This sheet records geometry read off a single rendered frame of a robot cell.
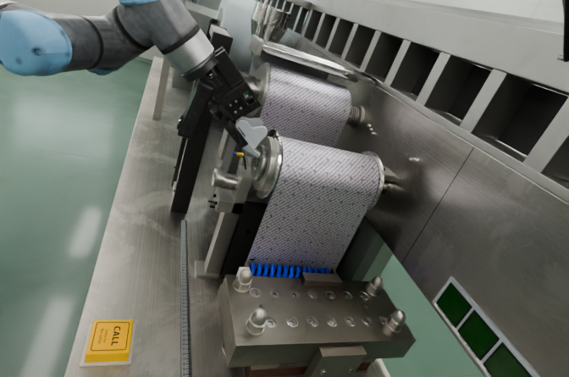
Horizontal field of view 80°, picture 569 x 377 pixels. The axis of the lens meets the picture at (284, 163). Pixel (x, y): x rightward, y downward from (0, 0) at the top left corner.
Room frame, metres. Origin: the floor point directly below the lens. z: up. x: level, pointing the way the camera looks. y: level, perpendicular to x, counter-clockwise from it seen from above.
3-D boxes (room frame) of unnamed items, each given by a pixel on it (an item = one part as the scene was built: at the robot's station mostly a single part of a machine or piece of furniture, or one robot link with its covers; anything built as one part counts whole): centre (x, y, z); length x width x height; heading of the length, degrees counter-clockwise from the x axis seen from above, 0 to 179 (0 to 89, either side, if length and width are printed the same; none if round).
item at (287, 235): (0.66, -0.11, 1.10); 0.23 x 0.01 x 0.18; 114
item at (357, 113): (1.00, -0.12, 1.33); 0.07 x 0.07 x 0.07; 24
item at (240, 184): (0.67, 0.09, 1.05); 0.06 x 0.05 x 0.31; 114
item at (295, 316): (0.56, -0.18, 1.00); 0.40 x 0.16 x 0.06; 114
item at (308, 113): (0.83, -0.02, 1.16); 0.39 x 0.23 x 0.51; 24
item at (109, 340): (0.41, 0.19, 0.91); 0.07 x 0.07 x 0.02; 24
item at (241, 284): (0.53, -0.01, 1.05); 0.04 x 0.04 x 0.04
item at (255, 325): (0.45, -0.05, 1.05); 0.04 x 0.04 x 0.04
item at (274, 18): (1.36, 0.24, 1.50); 0.14 x 0.14 x 0.06
